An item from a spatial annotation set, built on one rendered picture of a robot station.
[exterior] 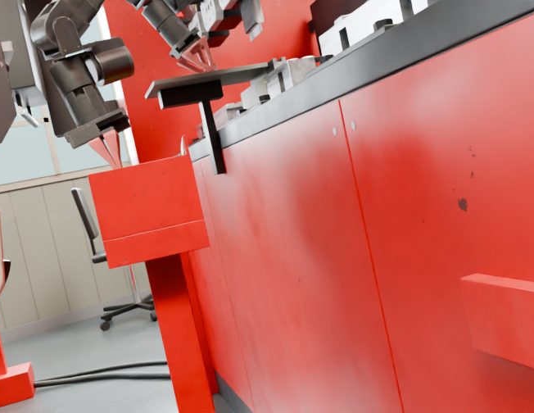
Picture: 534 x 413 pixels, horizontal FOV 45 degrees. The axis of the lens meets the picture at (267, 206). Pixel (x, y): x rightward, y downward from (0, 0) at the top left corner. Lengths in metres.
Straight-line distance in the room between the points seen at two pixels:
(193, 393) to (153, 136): 1.38
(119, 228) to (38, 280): 3.82
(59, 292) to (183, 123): 2.69
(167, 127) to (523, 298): 1.93
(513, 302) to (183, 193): 0.59
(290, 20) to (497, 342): 2.07
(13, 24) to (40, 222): 2.46
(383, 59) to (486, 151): 0.19
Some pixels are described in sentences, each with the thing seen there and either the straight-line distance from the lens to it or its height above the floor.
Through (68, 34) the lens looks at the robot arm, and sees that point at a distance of 1.06.
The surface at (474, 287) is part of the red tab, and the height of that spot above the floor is 0.61.
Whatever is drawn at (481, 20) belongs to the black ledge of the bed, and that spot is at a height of 0.84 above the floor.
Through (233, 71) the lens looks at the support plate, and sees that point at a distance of 1.47.
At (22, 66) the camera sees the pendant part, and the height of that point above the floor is 1.31.
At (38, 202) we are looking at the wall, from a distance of 4.83.
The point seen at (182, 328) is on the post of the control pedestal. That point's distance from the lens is 1.11.
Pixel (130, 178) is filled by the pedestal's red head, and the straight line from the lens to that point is 1.02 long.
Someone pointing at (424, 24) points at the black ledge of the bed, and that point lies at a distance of 0.65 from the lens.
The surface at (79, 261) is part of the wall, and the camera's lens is 4.87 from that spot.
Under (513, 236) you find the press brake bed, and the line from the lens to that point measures 0.59.
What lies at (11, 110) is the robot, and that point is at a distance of 1.08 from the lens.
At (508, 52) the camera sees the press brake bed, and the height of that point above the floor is 0.81.
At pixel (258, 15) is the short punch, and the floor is 1.12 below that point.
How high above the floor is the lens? 0.75
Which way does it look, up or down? 3 degrees down
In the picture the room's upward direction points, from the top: 12 degrees counter-clockwise
